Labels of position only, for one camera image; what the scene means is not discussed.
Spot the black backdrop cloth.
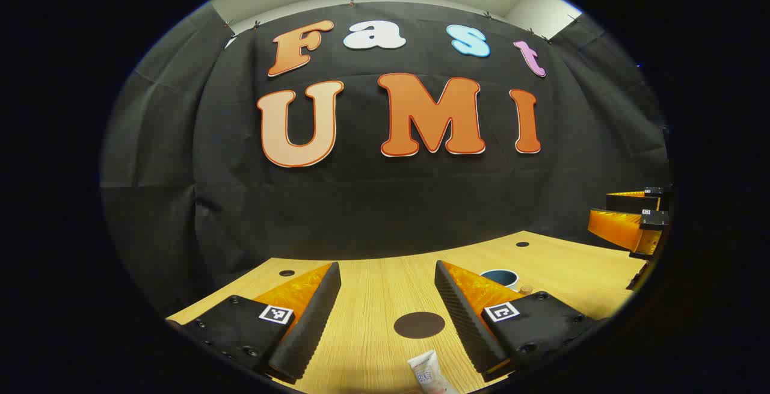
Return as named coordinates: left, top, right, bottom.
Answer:
left=101, top=0, right=671, bottom=316

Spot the round brown coaster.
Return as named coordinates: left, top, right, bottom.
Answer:
left=393, top=312, right=446, bottom=340

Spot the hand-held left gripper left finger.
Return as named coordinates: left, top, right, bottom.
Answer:
left=180, top=262, right=342, bottom=384

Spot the white toothpaste tube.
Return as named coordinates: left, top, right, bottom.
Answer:
left=407, top=349, right=459, bottom=394

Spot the blue cup with wooden handle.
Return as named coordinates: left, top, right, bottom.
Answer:
left=480, top=269, right=535, bottom=296

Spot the wooden desktop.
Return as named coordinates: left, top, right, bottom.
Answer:
left=165, top=230, right=647, bottom=394

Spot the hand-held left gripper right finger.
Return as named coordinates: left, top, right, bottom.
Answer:
left=434, top=260, right=596, bottom=383

